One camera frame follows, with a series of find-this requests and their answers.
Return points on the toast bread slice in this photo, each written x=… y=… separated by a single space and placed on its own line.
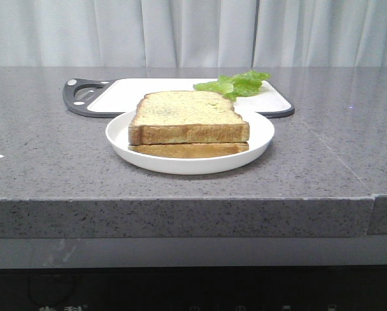
x=190 y=150
x=172 y=117

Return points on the green lettuce leaf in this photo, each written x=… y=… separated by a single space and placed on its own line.
x=246 y=84

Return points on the white round plate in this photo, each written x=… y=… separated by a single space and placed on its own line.
x=261 y=134

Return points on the white cutting board black rim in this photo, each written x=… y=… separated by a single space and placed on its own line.
x=110 y=98

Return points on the grey white curtain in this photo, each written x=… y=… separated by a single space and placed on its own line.
x=193 y=33

